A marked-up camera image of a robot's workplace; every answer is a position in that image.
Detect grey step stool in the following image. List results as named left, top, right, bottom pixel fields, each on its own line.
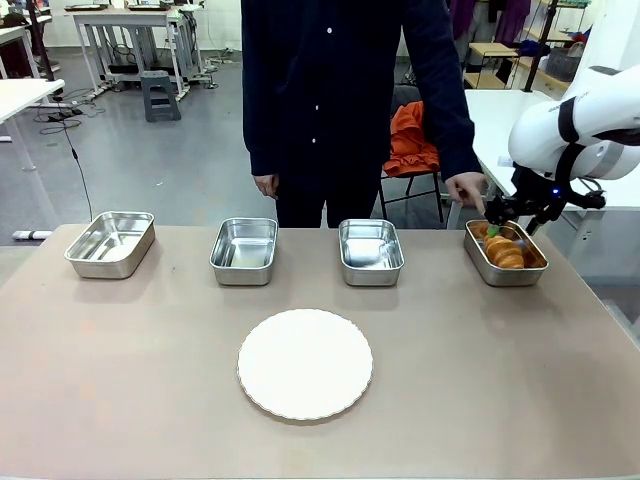
left=140, top=70, right=182, bottom=123

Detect white-legged workbench table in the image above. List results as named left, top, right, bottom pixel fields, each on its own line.
left=72, top=5, right=204, bottom=99

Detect person's left hand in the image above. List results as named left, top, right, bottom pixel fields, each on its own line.
left=443, top=171, right=489, bottom=219

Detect black floor cable bundle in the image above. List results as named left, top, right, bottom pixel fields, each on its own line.
left=33, top=88, right=107, bottom=135

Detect rectangular steel container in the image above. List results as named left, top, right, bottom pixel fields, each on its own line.
left=63, top=210, right=157, bottom=280
left=463, top=218, right=550, bottom=288
left=337, top=218, right=405, bottom=288
left=208, top=216, right=279, bottom=287

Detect small white table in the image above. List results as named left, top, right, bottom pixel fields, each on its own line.
left=0, top=78, right=66, bottom=242

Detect grey basket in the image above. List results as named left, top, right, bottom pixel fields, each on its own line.
left=546, top=47, right=584, bottom=83

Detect orange cloth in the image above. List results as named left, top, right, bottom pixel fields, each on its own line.
left=383, top=100, right=441, bottom=177

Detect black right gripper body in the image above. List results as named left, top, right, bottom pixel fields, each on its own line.
left=509, top=167, right=569, bottom=221

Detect person's right forearm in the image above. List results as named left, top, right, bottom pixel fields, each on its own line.
left=242, top=99, right=281, bottom=177

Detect person in dark shirt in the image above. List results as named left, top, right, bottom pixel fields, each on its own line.
left=239, top=0, right=451, bottom=230

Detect black chair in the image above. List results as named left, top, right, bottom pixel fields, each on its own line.
left=377, top=84, right=446, bottom=224

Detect purple hanging clothes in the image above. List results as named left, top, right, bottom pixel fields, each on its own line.
left=449, top=0, right=532, bottom=46

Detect person's right hand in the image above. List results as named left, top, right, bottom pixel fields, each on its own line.
left=252, top=173, right=280, bottom=200

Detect wooden shelf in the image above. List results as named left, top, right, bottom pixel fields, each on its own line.
left=462, top=42, right=571, bottom=91

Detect black stand pole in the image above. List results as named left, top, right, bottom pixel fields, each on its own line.
left=522, top=0, right=559, bottom=93
left=27, top=0, right=56, bottom=82

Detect person's left forearm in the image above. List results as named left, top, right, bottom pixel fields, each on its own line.
left=424, top=84, right=484, bottom=184

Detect black hanging cable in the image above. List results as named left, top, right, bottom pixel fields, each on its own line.
left=52, top=94, right=95, bottom=221

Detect golden brown croissant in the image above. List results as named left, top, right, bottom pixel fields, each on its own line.
left=482, top=233, right=526, bottom=270

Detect black right arm cable sleeve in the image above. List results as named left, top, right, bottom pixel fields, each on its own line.
left=552, top=97, right=640, bottom=210

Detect large white table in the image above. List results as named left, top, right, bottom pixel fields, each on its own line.
left=447, top=88, right=640, bottom=229

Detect white scalloped plate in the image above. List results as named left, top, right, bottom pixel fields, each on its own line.
left=237, top=308, right=375, bottom=421

